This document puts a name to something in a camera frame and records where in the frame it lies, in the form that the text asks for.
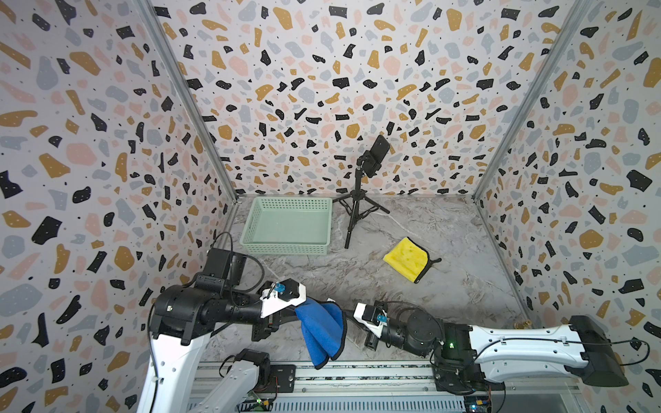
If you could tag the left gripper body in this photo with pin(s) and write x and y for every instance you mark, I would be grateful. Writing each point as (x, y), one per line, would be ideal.
(262, 298)

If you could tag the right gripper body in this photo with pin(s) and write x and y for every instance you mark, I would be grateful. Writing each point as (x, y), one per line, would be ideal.
(404, 342)

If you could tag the blue grey dishcloth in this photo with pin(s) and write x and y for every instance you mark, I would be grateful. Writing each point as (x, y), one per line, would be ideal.
(324, 328)

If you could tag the yellow grey dishcloth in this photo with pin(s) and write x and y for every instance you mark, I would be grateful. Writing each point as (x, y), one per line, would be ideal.
(410, 260)

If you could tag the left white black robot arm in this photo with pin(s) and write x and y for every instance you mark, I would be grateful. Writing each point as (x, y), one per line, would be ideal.
(185, 318)

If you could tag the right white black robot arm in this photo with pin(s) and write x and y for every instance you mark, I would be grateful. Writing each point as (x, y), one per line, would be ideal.
(470, 358)

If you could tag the mint green plastic basket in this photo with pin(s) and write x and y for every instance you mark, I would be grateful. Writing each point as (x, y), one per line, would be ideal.
(288, 226)

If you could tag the right green circuit board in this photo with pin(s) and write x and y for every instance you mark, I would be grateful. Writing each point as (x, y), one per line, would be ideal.
(477, 404)

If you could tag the green circuit board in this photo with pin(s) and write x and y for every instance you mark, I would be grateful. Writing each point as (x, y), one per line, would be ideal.
(477, 404)
(256, 404)

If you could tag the left green circuit board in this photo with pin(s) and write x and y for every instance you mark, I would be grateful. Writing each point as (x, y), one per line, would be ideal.
(256, 404)

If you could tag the black tripod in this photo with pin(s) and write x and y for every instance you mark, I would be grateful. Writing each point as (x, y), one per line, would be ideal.
(357, 203)

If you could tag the black phone on tripod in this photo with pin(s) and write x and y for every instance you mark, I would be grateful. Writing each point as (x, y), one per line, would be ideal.
(374, 155)

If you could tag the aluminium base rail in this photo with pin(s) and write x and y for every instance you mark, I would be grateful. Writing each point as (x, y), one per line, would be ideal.
(373, 386)

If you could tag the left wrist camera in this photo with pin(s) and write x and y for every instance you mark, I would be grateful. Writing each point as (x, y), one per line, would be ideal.
(225, 265)

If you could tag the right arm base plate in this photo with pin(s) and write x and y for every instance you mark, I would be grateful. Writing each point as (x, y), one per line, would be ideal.
(463, 381)

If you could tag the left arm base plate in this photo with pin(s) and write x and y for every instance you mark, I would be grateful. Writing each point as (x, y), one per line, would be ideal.
(271, 378)

